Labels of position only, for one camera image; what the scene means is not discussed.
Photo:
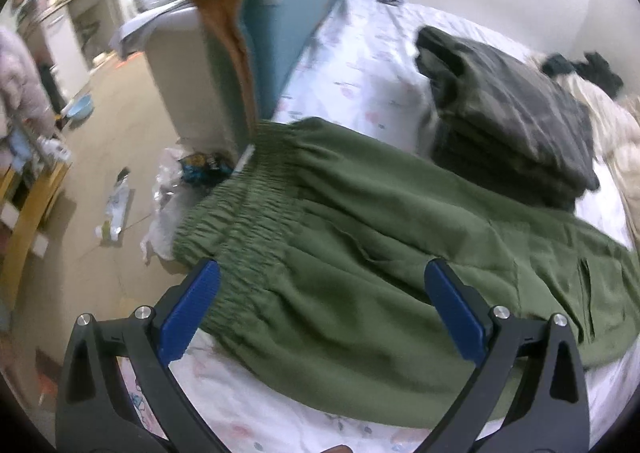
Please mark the pink fluffy coat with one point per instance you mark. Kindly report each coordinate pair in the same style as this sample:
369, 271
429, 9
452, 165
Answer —
22, 83

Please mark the blue snack wrapper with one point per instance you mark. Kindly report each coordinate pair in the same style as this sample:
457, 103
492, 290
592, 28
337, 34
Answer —
202, 168

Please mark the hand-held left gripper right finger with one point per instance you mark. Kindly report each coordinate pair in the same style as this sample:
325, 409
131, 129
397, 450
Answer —
454, 305

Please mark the teal and orange blanket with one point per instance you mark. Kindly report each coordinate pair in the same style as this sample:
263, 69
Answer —
280, 28

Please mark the beige blanket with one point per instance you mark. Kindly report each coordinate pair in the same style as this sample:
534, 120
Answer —
612, 128

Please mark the plastic bottle on floor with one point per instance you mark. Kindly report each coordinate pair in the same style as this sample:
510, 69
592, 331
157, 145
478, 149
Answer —
115, 210

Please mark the black cloth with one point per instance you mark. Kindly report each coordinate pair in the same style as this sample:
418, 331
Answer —
585, 70

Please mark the green pants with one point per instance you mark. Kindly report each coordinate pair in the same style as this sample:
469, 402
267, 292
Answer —
350, 253

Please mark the blue basin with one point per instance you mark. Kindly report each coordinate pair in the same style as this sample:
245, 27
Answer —
79, 109

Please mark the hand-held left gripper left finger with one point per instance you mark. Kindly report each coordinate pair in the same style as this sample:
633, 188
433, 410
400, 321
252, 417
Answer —
189, 305

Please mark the folded camouflage pants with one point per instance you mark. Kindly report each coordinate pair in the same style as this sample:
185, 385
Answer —
505, 113

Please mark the white plastic bag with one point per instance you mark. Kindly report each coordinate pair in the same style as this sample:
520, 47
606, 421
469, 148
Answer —
167, 203

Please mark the teal and orange cloth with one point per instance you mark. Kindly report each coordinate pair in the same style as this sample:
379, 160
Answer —
227, 23

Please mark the white printed bed sheet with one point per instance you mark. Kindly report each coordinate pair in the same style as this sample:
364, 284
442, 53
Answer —
370, 63

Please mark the yellow wooden chair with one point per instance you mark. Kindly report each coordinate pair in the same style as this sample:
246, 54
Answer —
30, 218

